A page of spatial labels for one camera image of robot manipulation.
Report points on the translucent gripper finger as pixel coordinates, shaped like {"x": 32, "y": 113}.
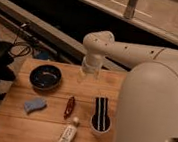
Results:
{"x": 96, "y": 76}
{"x": 80, "y": 76}

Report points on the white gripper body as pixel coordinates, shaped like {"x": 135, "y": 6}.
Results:
{"x": 92, "y": 64}

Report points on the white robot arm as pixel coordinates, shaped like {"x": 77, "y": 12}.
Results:
{"x": 147, "y": 109}

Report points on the dark blue bowl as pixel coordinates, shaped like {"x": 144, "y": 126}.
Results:
{"x": 45, "y": 77}

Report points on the white tube with cap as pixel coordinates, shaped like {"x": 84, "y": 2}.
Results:
{"x": 70, "y": 131}

